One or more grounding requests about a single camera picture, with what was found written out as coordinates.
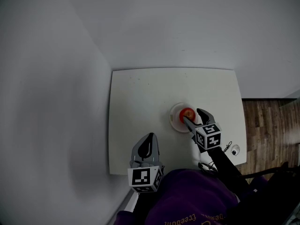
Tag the black bag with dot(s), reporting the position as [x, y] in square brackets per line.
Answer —
[274, 198]

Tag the white plate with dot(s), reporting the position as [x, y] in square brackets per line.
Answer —
[175, 123]

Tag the red apple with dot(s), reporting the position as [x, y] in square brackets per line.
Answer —
[186, 113]

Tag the white panel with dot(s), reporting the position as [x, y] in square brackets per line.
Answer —
[130, 201]

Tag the glass panel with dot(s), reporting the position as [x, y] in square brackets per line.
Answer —
[290, 102]

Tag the person's right forearm black sleeve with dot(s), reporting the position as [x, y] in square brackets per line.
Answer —
[225, 165]

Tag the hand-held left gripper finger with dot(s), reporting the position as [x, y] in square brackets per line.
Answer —
[155, 153]
[137, 152]

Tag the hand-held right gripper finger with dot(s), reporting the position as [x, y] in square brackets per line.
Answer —
[191, 124]
[207, 117]

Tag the person's purple sweater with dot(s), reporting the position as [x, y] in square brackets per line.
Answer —
[192, 196]

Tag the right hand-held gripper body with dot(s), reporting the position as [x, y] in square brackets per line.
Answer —
[209, 137]

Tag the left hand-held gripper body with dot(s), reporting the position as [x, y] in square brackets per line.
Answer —
[140, 177]

